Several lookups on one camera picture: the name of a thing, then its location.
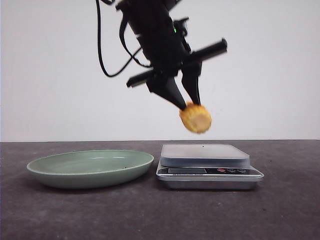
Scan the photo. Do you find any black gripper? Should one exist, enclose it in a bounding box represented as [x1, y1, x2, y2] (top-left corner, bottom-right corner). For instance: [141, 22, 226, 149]
[126, 25, 228, 110]

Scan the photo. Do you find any yellow corn cob piece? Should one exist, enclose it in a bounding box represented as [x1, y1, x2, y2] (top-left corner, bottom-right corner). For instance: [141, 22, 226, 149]
[179, 101, 212, 134]

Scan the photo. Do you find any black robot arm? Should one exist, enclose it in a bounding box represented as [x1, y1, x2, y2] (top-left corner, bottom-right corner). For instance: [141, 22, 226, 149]
[116, 0, 228, 110]

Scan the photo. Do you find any silver digital kitchen scale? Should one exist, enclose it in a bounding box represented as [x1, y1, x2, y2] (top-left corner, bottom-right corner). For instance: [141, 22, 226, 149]
[156, 143, 264, 190]

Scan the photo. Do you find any green oval plate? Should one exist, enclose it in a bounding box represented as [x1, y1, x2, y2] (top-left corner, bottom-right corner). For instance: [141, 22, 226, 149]
[26, 149, 155, 189]

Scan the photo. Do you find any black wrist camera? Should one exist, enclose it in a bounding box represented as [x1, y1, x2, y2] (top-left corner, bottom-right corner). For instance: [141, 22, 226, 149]
[173, 17, 189, 40]

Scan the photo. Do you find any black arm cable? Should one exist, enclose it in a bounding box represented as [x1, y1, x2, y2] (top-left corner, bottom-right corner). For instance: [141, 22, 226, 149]
[95, 0, 154, 78]

